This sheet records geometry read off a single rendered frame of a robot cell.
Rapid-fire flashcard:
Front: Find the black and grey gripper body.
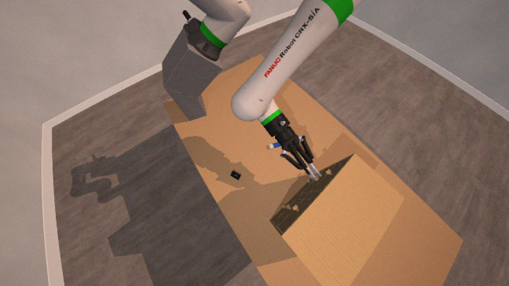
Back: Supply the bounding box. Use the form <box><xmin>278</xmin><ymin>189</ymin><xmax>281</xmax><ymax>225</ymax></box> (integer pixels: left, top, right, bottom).
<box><xmin>275</xmin><ymin>126</ymin><xmax>299</xmax><ymax>152</ymax></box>

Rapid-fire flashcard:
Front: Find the small tan wooden chest of drawers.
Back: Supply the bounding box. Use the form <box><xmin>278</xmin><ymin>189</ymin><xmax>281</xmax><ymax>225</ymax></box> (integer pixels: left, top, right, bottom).
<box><xmin>270</xmin><ymin>153</ymin><xmax>405</xmax><ymax>286</ymax></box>

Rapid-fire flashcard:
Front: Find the brown drawer front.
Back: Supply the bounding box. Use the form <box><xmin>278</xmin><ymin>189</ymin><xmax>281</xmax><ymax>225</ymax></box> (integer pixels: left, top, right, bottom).
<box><xmin>303</xmin><ymin>164</ymin><xmax>335</xmax><ymax>193</ymax></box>
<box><xmin>312</xmin><ymin>156</ymin><xmax>351</xmax><ymax>192</ymax></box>
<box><xmin>295</xmin><ymin>178</ymin><xmax>313</xmax><ymax>195</ymax></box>
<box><xmin>278</xmin><ymin>192</ymin><xmax>321</xmax><ymax>233</ymax></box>
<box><xmin>271</xmin><ymin>195</ymin><xmax>300</xmax><ymax>222</ymax></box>
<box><xmin>274</xmin><ymin>194</ymin><xmax>308</xmax><ymax>226</ymax></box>

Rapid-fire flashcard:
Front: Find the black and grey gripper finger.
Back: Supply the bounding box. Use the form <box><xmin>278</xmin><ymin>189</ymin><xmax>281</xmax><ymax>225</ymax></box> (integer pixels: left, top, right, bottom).
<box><xmin>294</xmin><ymin>135</ymin><xmax>322</xmax><ymax>177</ymax></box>
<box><xmin>280</xmin><ymin>144</ymin><xmax>318</xmax><ymax>181</ymax></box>

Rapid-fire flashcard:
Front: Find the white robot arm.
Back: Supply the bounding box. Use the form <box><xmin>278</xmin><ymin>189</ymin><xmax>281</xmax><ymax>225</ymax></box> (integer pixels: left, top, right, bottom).
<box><xmin>183</xmin><ymin>0</ymin><xmax>364</xmax><ymax>137</ymax></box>

